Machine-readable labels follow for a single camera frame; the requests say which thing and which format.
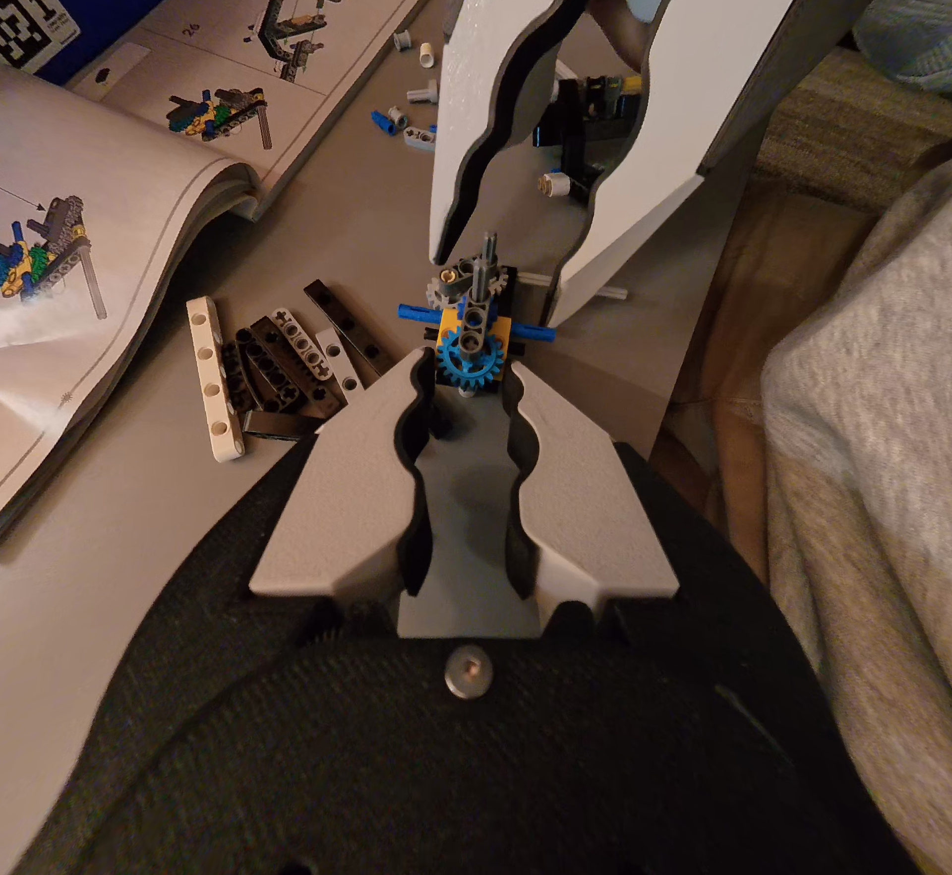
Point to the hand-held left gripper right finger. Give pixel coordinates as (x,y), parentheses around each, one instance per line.
(587,518)

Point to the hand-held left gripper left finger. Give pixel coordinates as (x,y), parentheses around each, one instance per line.
(349,503)

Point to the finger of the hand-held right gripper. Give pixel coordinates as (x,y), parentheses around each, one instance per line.
(498,34)
(699,86)

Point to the lego gear assembly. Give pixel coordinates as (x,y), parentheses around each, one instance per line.
(472,324)

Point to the black and grey lego subassembly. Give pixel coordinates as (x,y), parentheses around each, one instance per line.
(573,138)

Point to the pale lego cross connector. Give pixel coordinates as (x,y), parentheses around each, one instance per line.
(420,138)

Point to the blue lego pin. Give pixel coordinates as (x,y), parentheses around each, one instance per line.
(381,122)

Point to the pile of lego beams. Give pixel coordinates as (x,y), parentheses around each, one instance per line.
(204,361)

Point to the lego instruction booklet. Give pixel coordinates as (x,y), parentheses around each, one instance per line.
(149,168)

